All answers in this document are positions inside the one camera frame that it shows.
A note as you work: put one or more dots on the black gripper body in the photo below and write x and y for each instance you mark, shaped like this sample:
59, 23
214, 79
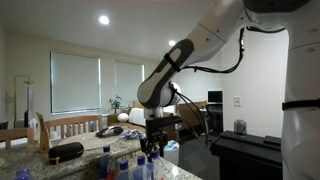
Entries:
156, 132

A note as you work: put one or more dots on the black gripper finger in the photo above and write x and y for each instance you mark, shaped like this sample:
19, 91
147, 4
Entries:
144, 145
163, 145

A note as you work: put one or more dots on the Fiji water bottle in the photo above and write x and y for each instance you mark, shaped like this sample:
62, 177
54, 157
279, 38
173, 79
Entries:
156, 170
140, 171
124, 173
106, 166

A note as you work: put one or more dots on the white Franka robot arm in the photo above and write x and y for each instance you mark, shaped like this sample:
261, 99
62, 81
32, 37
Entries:
213, 30

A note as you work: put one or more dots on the crumpled blue white plastic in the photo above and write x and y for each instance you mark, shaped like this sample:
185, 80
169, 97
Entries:
172, 145

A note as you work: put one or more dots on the white trash bin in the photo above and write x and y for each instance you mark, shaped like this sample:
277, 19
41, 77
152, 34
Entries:
173, 156

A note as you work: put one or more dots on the clear plastic bag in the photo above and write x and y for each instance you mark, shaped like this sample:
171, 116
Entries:
131, 134

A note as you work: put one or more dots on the white square pillow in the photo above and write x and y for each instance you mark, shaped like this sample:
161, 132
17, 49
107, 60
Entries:
136, 116

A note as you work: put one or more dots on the white round cushion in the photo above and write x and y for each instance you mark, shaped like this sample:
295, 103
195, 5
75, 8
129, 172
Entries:
122, 117

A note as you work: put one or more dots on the black soft pouch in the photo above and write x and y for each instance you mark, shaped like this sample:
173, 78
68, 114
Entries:
108, 131

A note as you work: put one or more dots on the green potted plant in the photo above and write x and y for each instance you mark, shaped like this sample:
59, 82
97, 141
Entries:
115, 104

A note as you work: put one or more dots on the black office chair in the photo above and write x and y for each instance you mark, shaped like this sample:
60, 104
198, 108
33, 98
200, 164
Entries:
215, 116

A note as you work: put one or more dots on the narrow white window blind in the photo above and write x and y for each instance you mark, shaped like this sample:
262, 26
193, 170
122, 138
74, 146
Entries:
128, 80

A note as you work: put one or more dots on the dark computer monitor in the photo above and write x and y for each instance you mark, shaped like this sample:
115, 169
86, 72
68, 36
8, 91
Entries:
215, 96

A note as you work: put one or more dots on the grey cylindrical jar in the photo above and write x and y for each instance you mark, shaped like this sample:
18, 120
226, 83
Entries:
240, 127

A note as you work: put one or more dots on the black oval zip case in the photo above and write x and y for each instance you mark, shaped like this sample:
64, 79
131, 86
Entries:
65, 151

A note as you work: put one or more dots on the large black storage box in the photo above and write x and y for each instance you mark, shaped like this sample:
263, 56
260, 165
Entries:
246, 156

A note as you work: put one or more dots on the round recessed ceiling light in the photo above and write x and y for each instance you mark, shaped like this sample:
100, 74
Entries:
104, 20
171, 42

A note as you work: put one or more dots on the wide white window blind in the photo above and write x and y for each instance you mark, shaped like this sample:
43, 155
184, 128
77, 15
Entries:
75, 82

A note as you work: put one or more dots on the blue capped water bottle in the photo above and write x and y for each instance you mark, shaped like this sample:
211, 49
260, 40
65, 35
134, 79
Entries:
22, 174

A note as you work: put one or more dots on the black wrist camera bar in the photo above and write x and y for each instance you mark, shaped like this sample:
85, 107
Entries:
163, 121

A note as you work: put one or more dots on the wooden bed frame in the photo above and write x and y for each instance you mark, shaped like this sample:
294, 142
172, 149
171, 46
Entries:
196, 108

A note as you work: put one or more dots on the white wall switch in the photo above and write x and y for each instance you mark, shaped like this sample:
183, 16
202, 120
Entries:
237, 101

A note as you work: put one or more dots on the cross-shaped wall fixture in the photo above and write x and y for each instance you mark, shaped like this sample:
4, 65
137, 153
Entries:
29, 82

